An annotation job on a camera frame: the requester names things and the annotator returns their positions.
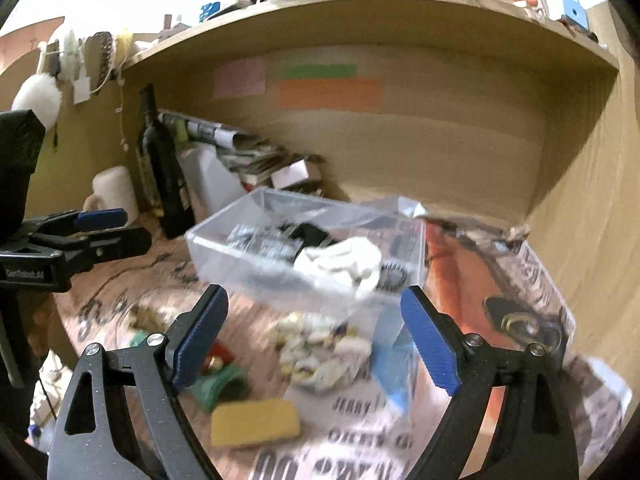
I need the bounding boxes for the floral yellow white scrunchie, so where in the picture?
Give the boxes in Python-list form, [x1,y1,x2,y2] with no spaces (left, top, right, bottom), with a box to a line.
[269,312,372,394]

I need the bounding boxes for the white cloth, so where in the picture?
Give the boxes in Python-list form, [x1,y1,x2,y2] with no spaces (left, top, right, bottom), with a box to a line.
[293,236,382,299]

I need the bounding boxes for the white ceramic mug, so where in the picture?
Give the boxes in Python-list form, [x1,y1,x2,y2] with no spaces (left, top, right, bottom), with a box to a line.
[82,166,139,226]

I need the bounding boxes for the vintage newspaper print tablecloth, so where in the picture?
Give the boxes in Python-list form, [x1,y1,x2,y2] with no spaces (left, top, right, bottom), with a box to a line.
[48,209,633,479]

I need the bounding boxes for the yellow sponge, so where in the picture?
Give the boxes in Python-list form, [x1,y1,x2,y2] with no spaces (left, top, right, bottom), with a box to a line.
[210,399,302,448]

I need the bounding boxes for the red gold ribbon item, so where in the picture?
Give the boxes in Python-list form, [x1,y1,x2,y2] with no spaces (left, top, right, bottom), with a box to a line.
[201,340,235,375]

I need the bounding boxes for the dark wine bottle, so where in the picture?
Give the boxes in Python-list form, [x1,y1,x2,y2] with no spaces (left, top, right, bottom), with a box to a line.
[138,84,195,240]

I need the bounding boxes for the white fluffy pompom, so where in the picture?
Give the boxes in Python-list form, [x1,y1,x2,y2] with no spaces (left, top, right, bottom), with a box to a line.
[11,74,63,131]

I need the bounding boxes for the white plastic jug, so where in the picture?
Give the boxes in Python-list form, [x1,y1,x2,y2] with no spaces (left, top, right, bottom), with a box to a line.
[178,142,246,222]

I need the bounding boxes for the rolled newspaper stack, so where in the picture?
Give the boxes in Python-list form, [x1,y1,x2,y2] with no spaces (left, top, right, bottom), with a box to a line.
[158,110,288,186]

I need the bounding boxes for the small white cardboard box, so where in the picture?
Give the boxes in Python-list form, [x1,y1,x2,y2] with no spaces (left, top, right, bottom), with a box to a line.
[271,159,322,190]

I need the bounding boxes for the pink sticky paper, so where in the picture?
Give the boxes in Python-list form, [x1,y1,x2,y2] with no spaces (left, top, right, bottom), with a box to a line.
[213,58,267,100]

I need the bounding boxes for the clear plastic storage box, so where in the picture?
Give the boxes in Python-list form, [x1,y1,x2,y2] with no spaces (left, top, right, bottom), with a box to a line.
[186,188,425,344]

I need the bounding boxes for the green sticky paper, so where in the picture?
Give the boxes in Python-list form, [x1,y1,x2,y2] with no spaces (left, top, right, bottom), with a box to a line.
[279,64,358,80]

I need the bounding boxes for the orange sticky paper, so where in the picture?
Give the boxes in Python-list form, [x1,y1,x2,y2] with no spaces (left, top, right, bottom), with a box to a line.
[278,77,384,113]

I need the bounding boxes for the wooden shelf board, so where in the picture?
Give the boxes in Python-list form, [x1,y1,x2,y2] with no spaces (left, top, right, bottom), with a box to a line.
[126,0,618,81]

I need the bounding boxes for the black white striped hair tie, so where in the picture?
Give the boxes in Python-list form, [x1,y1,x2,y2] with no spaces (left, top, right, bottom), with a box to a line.
[375,260,411,292]

